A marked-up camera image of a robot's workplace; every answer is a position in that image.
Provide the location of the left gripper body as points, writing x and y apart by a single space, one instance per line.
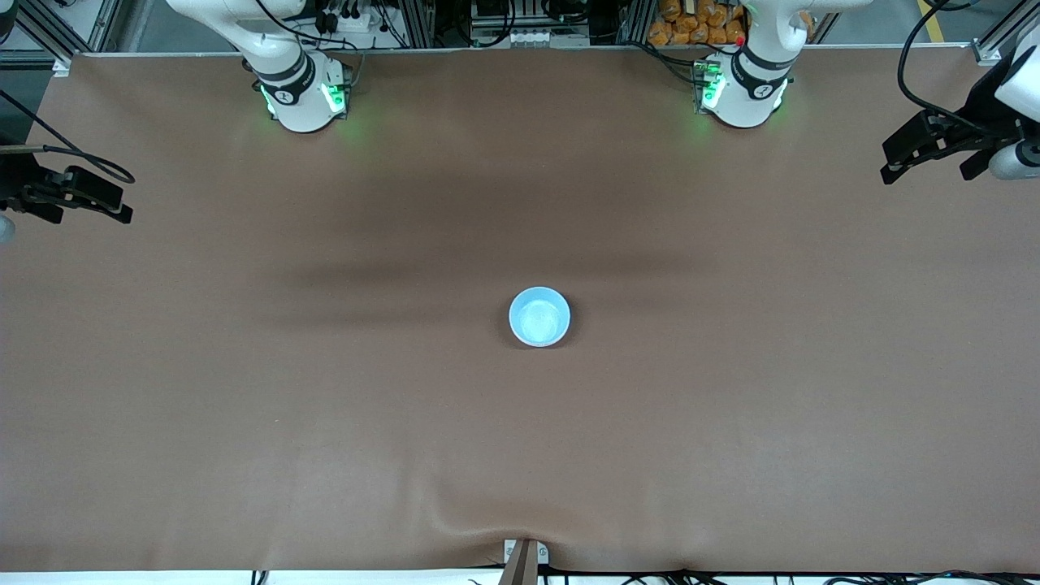
977 123

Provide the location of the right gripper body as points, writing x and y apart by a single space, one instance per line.
16 180

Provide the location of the light blue bowl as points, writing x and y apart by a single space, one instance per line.
539 317

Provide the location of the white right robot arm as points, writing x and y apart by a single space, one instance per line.
301 106

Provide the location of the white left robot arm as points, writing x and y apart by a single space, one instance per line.
747 101

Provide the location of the pile of orange items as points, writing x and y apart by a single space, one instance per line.
691 24

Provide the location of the white power strip with plugs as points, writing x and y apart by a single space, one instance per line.
349 20

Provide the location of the brown table cloth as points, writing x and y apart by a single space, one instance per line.
520 455

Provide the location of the aluminium frame corner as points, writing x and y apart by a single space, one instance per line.
57 36
987 50

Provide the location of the aluminium frame post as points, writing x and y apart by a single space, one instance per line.
635 20
418 23

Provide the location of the metal table clamp bracket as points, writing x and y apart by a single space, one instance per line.
524 565

